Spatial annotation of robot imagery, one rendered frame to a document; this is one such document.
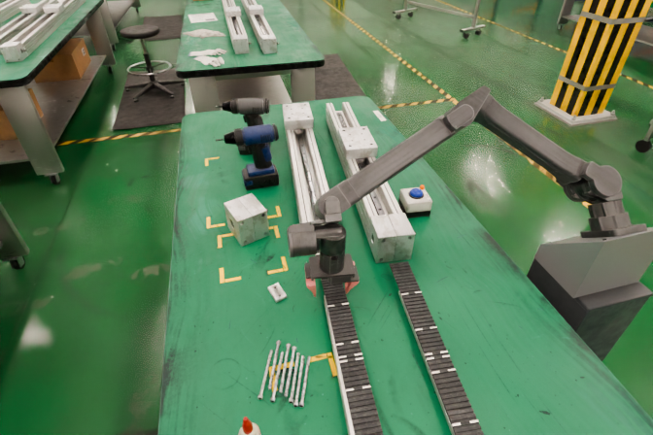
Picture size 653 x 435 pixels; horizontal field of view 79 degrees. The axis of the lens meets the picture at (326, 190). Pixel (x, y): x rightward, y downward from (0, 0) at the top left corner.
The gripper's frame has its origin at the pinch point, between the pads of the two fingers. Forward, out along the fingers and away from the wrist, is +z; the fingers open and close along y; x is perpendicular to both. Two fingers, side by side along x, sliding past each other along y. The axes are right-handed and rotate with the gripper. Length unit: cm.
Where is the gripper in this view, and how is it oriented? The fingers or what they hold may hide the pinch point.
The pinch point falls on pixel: (330, 290)
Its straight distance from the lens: 100.7
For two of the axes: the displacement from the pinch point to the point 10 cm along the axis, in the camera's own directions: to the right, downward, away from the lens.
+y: -9.9, 0.6, -1.2
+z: -0.2, 8.1, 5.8
